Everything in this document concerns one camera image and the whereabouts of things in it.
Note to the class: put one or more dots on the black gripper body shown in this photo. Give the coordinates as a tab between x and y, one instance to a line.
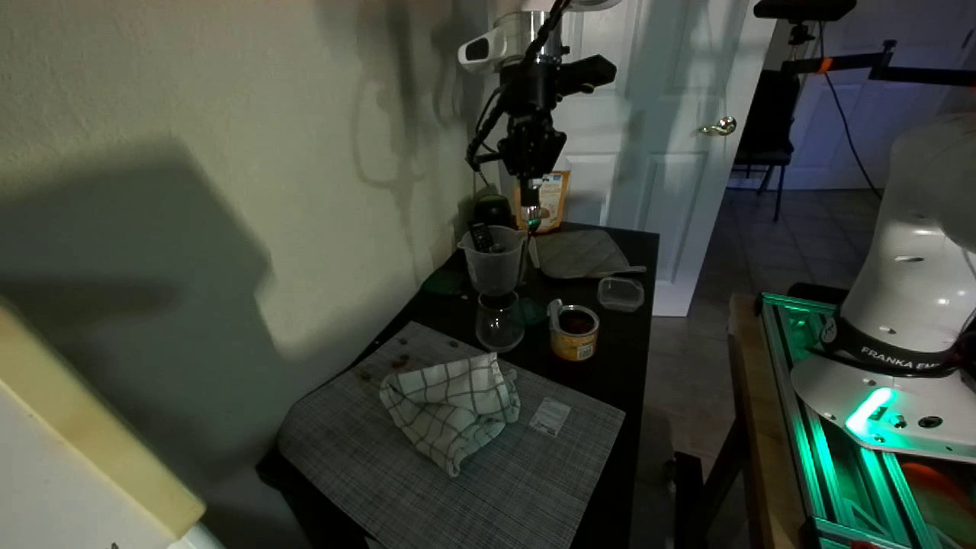
532	140

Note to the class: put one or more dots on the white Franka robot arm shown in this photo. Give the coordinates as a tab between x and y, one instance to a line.
904	284

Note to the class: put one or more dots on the clear drinking glass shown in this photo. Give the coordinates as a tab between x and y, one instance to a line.
499	329

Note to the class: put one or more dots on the dark round jar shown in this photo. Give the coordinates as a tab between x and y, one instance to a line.
490	216

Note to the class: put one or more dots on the translucent plastic measuring cup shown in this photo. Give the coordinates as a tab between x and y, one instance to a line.
494	267

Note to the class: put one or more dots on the white panel door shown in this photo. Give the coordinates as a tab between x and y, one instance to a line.
671	153

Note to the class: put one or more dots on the black side table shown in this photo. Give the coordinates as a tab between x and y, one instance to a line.
619	355

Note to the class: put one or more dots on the small clear packet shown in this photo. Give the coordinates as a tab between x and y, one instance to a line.
549	420

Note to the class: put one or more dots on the checkered kitchen cloth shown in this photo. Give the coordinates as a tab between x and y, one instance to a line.
447	408

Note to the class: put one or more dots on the grey woven placemat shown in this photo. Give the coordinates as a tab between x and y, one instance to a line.
507	490

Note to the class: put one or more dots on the wooden bench board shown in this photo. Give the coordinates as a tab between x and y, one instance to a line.
763	428

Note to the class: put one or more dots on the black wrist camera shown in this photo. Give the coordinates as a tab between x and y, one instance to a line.
584	75

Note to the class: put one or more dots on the aluminium frame rail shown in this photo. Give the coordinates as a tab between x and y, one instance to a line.
811	428

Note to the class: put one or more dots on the black camera boom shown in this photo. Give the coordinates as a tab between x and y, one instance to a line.
917	75

